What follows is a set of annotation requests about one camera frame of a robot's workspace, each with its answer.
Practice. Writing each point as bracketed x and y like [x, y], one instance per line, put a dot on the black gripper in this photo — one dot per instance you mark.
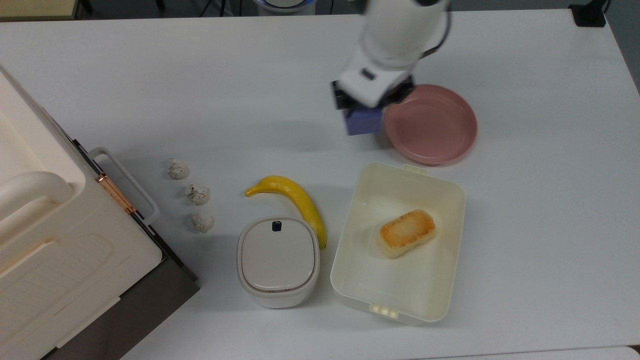
[342, 97]

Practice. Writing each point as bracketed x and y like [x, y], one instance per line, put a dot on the blue cube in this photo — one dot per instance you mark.
[363, 122]

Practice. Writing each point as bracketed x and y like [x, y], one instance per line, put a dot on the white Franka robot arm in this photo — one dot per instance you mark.
[400, 35]

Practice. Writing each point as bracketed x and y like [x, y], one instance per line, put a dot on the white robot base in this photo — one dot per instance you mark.
[282, 4]

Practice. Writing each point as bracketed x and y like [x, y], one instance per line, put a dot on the pink plate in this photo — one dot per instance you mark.
[432, 125]

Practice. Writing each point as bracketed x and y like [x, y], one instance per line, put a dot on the yellow banana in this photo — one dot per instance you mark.
[300, 197]

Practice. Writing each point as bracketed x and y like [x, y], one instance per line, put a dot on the toasted bread piece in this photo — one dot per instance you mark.
[406, 233]

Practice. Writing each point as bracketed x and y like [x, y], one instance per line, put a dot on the small white lidded bin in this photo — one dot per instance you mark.
[278, 257]

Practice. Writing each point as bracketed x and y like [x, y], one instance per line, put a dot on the crumpled white paper ball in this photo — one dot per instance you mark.
[202, 222]
[197, 194]
[178, 170]

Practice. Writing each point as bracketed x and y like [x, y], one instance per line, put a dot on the cream plastic container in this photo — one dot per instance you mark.
[370, 270]

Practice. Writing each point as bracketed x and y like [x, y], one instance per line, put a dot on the black table clamp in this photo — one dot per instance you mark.
[589, 14]

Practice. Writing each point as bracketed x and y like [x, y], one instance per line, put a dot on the wooden background furniture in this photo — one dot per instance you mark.
[30, 7]

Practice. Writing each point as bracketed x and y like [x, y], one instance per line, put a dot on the cream toy oven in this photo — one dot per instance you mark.
[60, 260]

